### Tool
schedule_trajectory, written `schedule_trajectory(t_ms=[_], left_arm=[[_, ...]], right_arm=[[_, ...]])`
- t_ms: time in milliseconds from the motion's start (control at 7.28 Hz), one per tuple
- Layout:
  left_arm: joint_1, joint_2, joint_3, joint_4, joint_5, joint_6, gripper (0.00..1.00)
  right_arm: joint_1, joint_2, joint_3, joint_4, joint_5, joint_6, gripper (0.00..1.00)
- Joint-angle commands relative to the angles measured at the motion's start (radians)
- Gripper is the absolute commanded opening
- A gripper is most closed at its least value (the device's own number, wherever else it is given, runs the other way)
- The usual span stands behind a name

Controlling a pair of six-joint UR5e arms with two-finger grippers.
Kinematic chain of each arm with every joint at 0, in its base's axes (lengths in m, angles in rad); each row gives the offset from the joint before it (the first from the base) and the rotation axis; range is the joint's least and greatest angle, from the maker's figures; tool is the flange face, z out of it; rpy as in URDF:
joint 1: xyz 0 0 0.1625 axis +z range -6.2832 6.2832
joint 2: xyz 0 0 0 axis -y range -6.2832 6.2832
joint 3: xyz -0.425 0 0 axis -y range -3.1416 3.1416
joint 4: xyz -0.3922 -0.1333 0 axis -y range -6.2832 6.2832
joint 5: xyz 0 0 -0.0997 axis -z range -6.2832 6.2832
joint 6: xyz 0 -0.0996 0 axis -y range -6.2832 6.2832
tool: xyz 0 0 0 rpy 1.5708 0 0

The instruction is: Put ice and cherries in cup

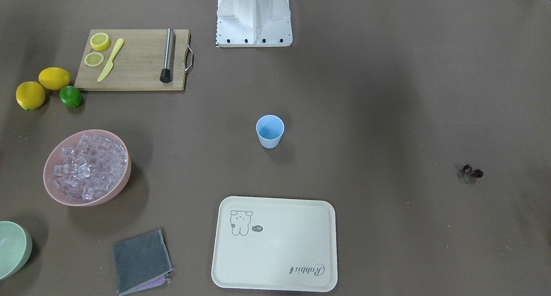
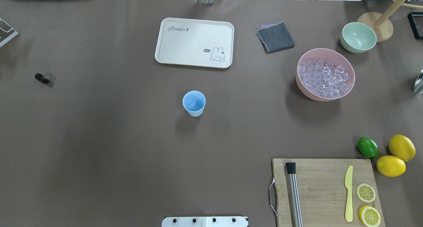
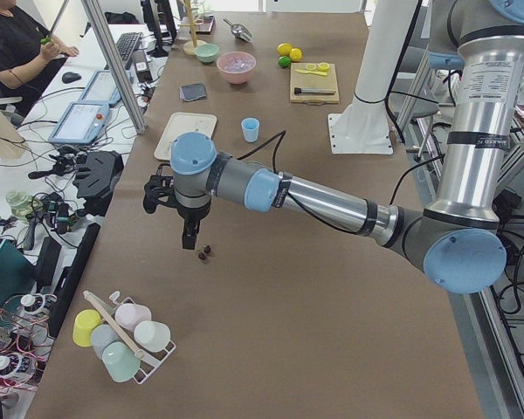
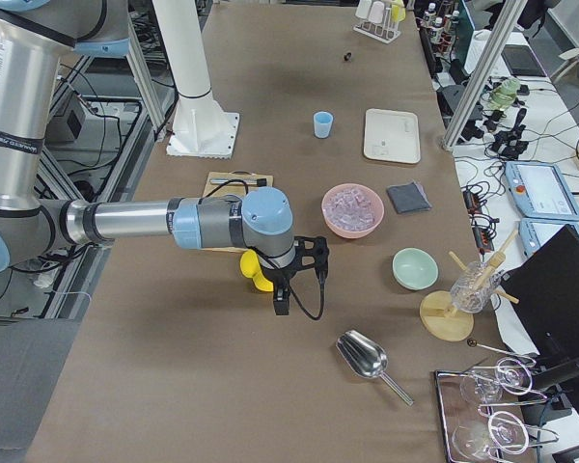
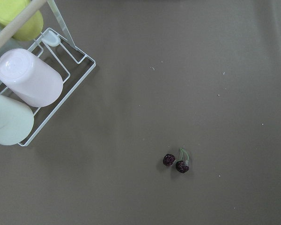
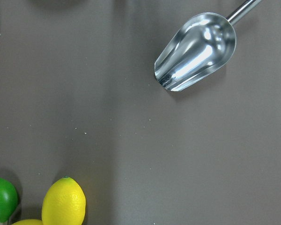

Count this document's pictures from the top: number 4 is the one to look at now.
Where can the wooden cutting board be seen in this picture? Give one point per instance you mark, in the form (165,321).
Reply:
(218,217)

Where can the wooden glass stand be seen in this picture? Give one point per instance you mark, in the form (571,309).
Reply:
(442,319)

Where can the pink bowl of ice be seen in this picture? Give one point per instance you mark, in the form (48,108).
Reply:
(352,210)

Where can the aluminium frame post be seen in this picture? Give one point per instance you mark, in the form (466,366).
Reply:
(492,50)

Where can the yellow cup on rack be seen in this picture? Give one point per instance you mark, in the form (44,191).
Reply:
(398,11)

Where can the white cup on rack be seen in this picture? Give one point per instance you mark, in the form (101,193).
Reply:
(363,9)

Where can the clear textured glass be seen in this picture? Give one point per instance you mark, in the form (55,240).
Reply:
(468,298)

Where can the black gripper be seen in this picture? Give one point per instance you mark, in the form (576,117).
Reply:
(275,278)

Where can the white wire cup rack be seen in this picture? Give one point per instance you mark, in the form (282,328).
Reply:
(386,32)

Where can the steel muddler black tip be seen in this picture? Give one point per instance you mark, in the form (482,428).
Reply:
(250,181)

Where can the mint green bowl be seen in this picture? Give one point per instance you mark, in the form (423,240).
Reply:
(414,269)

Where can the light blue plastic cup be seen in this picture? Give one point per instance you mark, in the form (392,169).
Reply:
(323,122)

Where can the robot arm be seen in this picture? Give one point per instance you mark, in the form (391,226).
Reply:
(41,115)

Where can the grey folded cloth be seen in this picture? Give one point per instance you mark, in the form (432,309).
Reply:
(408,198)

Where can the pink cup on rack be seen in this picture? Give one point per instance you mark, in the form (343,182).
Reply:
(377,12)

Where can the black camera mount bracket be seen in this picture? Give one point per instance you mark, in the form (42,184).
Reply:
(311,253)

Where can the blue teach pendant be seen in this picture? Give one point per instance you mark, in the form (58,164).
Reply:
(536,232)
(540,191)

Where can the metal ice scoop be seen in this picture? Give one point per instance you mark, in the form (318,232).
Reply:
(368,360)

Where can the cream rabbit tray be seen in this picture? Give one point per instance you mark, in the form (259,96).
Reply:
(391,136)

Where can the wire wine glass rack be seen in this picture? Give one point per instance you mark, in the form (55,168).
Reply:
(480,412)

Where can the yellow lemon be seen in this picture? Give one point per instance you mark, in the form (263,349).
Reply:
(249,264)
(261,283)

